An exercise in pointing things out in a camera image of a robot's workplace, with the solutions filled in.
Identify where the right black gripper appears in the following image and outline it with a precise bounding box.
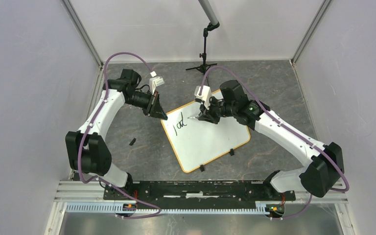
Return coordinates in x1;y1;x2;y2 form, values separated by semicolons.
198;94;236;124

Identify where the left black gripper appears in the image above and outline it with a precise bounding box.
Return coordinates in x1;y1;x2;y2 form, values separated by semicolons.
126;90;167;120

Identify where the yellow framed whiteboard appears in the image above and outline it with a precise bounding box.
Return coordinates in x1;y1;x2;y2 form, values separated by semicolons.
161;101;251;173

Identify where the black marker cap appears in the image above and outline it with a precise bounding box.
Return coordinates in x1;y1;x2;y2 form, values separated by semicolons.
129;138;137;146

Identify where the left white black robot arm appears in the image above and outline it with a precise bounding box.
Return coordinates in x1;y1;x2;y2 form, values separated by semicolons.
65;69;167;200

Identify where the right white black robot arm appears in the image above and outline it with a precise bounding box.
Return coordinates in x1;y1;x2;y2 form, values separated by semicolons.
194;80;344;200

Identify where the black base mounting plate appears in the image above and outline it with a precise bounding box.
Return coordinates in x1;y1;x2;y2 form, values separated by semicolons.
103;180;296;210

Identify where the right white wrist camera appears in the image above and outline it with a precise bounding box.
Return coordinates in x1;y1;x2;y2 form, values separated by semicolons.
194;86;212;110

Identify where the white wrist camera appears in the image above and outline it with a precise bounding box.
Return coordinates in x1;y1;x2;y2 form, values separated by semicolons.
194;86;212;110
149;71;165;93

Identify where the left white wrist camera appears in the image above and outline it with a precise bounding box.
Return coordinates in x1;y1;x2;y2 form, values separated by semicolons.
149;71;165;93

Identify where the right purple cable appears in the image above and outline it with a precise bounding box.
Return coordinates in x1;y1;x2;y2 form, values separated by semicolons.
199;66;351;220

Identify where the purple cable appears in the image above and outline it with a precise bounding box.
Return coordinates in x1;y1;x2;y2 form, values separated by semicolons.
199;66;351;220
77;51;163;220

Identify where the black tripod camera stand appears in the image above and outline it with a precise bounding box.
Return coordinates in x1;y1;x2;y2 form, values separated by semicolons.
186;22;220;75

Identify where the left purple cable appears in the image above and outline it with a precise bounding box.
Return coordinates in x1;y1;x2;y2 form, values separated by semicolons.
77;51;163;220

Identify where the grey camera boom pole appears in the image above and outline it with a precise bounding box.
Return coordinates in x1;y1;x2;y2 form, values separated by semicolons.
198;0;219;25

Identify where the slotted aluminium cable rail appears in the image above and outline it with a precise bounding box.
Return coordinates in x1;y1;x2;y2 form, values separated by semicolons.
66;202;280;216

